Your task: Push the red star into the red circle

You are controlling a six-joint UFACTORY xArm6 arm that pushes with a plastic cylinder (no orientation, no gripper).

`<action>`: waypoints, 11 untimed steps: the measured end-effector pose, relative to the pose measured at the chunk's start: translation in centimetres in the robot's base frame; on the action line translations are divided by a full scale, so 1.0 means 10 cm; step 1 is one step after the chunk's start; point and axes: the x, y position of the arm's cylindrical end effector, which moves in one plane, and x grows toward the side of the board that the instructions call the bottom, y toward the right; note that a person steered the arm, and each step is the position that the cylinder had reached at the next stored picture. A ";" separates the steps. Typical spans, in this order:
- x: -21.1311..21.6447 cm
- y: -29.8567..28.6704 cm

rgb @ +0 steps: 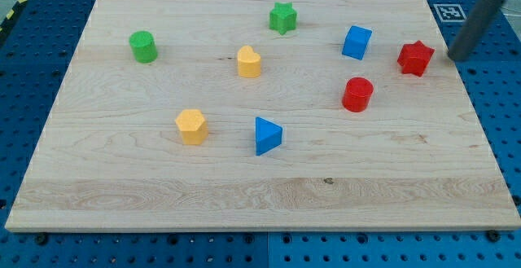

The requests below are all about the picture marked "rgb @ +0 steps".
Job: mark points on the red star block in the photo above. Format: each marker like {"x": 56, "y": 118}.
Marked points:
{"x": 414, "y": 58}

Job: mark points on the green star block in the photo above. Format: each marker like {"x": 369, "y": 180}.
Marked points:
{"x": 283, "y": 17}

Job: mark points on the blue triangle block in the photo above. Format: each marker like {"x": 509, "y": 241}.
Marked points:
{"x": 267, "y": 135}

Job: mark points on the yellow heart block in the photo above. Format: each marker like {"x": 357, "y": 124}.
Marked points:
{"x": 249, "y": 62}

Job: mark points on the yellow hexagon block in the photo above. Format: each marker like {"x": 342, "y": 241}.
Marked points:
{"x": 192, "y": 126}

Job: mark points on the wooden board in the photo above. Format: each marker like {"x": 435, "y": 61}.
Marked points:
{"x": 111, "y": 157}

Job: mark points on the red cylinder block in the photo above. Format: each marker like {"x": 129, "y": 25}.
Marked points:
{"x": 357, "y": 94}

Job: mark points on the blue cube block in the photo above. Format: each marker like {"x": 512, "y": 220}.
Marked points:
{"x": 356, "y": 42}

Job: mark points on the green cylinder block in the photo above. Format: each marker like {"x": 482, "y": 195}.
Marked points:
{"x": 143, "y": 47}

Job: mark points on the white fiducial marker tag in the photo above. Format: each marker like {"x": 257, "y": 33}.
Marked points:
{"x": 450, "y": 13}

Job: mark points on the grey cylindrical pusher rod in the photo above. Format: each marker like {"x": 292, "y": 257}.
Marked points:
{"x": 476, "y": 24}

